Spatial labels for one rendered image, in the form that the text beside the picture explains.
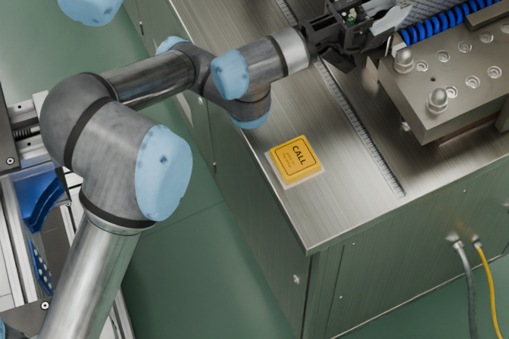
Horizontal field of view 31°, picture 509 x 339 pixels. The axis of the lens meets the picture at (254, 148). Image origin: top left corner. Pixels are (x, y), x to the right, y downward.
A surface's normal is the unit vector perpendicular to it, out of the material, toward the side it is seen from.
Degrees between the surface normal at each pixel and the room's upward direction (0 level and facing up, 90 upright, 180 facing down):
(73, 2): 90
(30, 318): 0
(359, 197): 0
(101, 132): 10
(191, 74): 74
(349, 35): 90
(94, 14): 90
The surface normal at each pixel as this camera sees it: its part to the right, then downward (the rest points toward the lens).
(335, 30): 0.44, 0.80
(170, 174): 0.89, 0.35
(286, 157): -0.01, -0.45
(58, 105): -0.41, -0.51
